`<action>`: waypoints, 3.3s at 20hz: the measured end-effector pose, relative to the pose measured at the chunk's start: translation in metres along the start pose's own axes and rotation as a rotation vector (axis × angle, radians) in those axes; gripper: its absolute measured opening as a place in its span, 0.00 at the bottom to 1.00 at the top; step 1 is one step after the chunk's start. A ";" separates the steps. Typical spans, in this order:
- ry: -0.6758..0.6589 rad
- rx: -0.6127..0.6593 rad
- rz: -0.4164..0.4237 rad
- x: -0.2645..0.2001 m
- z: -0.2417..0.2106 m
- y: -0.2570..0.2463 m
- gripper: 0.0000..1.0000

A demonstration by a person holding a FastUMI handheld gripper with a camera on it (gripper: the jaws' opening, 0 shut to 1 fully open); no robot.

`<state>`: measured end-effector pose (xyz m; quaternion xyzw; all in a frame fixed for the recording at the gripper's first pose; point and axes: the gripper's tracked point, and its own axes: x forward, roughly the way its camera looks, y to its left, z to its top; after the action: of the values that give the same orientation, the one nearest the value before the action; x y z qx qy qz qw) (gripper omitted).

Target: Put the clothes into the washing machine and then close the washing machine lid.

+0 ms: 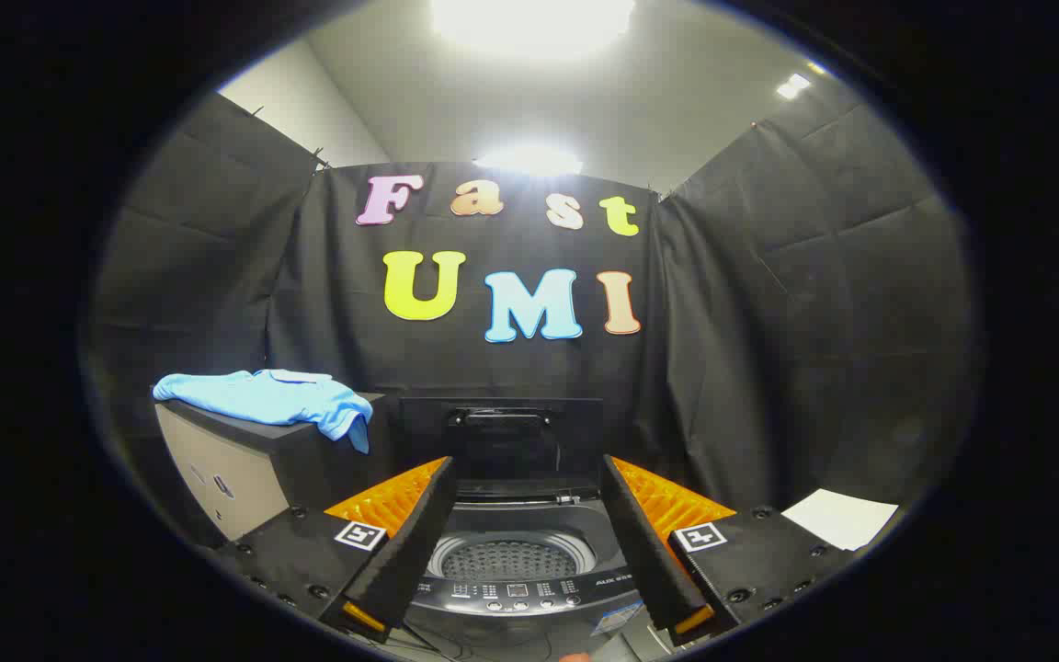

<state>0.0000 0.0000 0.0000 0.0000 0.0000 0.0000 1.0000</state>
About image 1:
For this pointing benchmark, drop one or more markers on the small square ceiling light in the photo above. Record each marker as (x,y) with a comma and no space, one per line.
(792,85)

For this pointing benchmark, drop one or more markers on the dark grey washing machine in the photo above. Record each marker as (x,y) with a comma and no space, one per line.
(516,588)

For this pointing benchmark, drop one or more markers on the beige cabinet with dark top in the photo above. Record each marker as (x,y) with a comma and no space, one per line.
(235,478)

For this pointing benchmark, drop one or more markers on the light blue polo shirt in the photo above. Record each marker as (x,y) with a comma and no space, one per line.
(263,395)

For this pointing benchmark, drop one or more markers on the black backdrop cloth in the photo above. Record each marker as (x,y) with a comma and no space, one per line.
(511,377)

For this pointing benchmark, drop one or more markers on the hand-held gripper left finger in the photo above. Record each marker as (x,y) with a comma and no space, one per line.
(410,542)

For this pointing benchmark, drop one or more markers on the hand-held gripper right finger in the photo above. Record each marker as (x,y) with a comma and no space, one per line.
(644,552)

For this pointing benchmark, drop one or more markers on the large round ceiling light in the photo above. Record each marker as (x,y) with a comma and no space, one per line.
(531,23)

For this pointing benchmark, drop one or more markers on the white paper sheet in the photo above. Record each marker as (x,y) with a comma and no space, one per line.
(837,517)

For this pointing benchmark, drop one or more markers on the long ceiling light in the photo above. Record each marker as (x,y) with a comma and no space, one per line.
(528,161)

